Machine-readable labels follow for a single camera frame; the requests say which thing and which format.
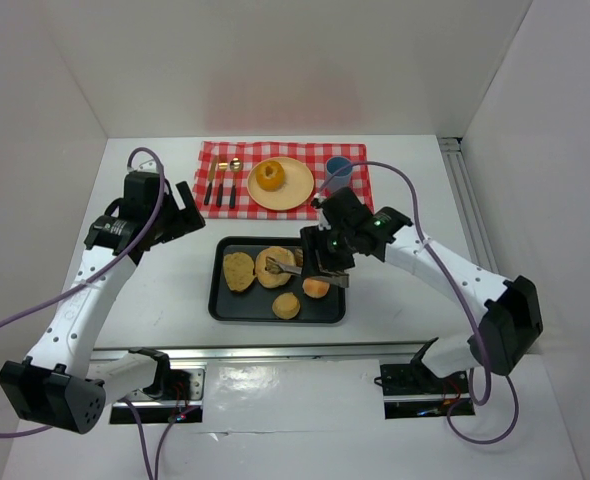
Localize gold spoon black handle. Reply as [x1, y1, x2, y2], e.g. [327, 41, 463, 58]
[229, 157, 243, 209]

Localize orange glazed donut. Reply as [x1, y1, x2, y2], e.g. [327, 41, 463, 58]
[255, 160, 286, 191]

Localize small tan muffin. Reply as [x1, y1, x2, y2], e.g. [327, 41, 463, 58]
[272, 292, 301, 320]

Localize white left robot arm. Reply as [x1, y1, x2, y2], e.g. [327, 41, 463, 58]
[0, 172, 205, 434]

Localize blue cup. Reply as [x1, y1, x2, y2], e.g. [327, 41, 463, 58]
[325, 156, 352, 193]

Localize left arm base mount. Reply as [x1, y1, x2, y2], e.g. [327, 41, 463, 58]
[126, 365, 206, 425]

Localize beige round plate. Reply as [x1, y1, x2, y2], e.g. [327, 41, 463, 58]
[247, 157, 315, 211]

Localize black baking tray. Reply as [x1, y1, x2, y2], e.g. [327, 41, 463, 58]
[208, 236, 346, 324]

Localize red checkered cloth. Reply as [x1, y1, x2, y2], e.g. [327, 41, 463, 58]
[193, 141, 367, 220]

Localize gold knife black handle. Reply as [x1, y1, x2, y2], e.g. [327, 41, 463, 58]
[203, 156, 219, 205]

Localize flat seeded bread slice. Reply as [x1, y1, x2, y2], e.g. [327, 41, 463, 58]
[223, 252, 256, 293]

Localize large pale bagel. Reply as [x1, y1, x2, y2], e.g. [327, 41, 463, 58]
[255, 246, 296, 289]

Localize metal tongs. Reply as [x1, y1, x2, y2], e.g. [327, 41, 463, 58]
[266, 257, 350, 289]

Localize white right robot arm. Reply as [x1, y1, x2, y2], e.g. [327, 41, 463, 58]
[300, 187, 543, 378]

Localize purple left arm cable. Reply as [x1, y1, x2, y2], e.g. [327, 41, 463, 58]
[0, 146, 168, 480]

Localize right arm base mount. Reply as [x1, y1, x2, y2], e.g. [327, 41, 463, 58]
[373, 338, 475, 419]

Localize aluminium front rail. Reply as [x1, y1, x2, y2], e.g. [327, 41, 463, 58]
[89, 341, 426, 362]

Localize gold fork black handle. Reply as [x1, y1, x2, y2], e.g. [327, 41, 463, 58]
[216, 157, 229, 208]

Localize small round bun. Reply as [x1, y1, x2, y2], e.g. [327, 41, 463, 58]
[302, 278, 330, 299]

